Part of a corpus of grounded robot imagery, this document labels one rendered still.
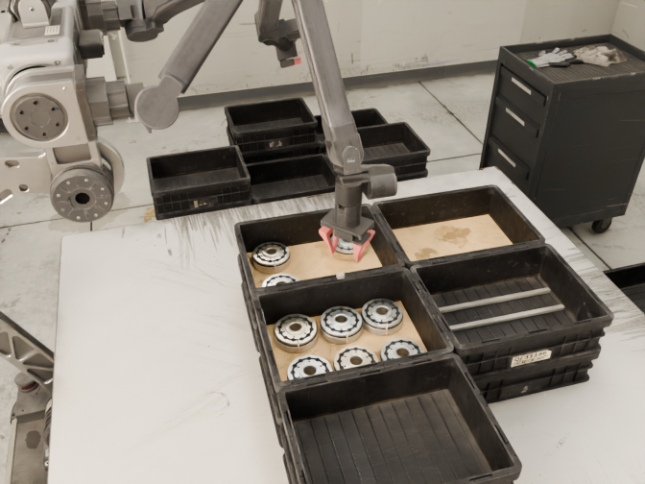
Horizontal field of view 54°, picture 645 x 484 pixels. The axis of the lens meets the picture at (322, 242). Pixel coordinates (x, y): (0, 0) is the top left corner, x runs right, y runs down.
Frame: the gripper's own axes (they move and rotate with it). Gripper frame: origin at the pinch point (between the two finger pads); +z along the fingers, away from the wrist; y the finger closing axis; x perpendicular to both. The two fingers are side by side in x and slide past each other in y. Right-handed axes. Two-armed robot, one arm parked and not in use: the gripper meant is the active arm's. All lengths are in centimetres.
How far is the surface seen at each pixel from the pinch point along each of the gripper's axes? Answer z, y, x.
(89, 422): 37, 42, 46
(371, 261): 23.1, 6.4, -27.3
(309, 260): 23.3, 21.5, -18.5
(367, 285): 16.2, -0.9, -10.2
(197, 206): 56, 102, -59
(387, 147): 56, 59, -145
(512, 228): 18, -23, -58
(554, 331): 13.3, -45.4, -15.6
